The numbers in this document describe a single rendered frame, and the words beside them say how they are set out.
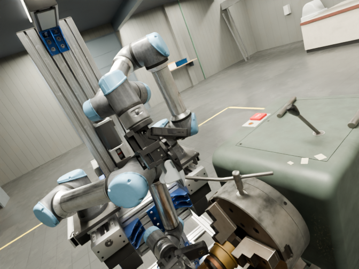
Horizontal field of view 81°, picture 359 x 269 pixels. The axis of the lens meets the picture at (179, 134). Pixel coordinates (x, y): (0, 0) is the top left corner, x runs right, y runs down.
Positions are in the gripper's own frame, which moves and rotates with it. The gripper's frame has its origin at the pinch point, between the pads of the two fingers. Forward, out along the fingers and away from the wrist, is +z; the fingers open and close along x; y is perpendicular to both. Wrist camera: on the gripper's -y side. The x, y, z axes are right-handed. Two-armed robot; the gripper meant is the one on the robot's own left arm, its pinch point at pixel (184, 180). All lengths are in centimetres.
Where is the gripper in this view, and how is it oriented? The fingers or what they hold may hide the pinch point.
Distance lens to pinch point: 60.9
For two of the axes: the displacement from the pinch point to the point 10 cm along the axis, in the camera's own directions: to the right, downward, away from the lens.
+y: -7.5, 5.0, -4.3
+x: 4.0, -1.9, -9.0
